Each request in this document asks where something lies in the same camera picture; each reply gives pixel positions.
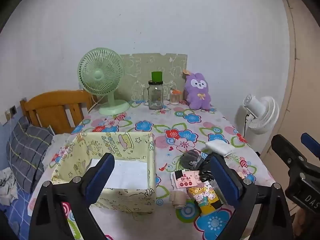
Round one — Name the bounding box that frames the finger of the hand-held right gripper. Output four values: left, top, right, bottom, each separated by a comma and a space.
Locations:
301, 132, 320, 159
271, 134, 313, 180

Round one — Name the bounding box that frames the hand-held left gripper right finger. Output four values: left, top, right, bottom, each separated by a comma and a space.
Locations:
205, 154, 294, 240

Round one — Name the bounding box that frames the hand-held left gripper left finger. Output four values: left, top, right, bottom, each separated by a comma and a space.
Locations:
29, 152, 115, 240

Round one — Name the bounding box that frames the white towel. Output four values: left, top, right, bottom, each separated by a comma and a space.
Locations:
205, 140, 235, 158

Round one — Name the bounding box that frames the yellow fabric storage box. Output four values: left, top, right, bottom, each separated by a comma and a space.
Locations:
51, 131, 157, 214

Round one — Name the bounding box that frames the grey drawstring pouch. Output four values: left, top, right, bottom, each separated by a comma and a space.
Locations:
181, 149, 208, 170

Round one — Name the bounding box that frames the black glossy packet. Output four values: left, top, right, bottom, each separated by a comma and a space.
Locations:
199, 155, 216, 183

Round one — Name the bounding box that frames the yellow cartoon packet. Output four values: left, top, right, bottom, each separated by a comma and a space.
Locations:
188, 181, 223, 217

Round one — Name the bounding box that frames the pink wipes packet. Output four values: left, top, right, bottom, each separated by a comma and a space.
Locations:
171, 170, 200, 189

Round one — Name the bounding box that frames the white standing fan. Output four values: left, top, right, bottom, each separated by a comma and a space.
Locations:
242, 94, 280, 143

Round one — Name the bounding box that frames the beige rolled cloth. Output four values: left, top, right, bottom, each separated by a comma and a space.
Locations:
169, 190, 187, 208

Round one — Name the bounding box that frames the beige wooden door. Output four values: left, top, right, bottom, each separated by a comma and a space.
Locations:
260, 0, 320, 170

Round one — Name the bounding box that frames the floral tablecloth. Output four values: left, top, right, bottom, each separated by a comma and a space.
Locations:
27, 100, 275, 240

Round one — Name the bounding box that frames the grey plaid pillow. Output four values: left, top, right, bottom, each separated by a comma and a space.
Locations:
6, 116, 54, 194

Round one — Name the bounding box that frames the glass jar mug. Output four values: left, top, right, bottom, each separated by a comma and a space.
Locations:
142, 80, 165, 110

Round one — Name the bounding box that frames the purple plush bunny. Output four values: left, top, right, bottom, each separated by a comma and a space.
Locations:
183, 70, 213, 110

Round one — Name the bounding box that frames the blue checked bedsheet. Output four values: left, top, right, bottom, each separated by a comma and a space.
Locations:
0, 125, 38, 240

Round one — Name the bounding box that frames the cotton swab jar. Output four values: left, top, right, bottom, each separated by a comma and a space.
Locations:
169, 89, 182, 105

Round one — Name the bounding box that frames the white crumpled printed cloth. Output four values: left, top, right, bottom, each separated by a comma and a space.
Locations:
0, 167, 19, 205

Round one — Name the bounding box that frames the green desk fan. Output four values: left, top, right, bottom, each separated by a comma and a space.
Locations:
77, 47, 130, 116

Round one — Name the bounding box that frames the green patterned foam mat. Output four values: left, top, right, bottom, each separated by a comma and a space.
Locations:
119, 53, 188, 103

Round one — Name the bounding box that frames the white fan power cord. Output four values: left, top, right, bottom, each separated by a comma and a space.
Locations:
87, 95, 106, 113

